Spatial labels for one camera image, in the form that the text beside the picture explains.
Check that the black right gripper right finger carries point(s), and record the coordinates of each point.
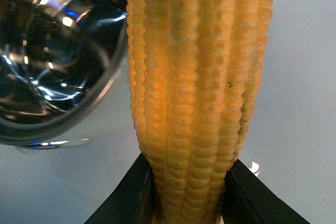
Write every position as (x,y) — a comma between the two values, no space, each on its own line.
(248,200)

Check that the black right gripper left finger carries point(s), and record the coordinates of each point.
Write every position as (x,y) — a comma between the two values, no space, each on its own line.
(133,199)

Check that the yellow corn cob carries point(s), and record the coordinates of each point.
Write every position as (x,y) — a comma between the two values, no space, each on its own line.
(195,69)

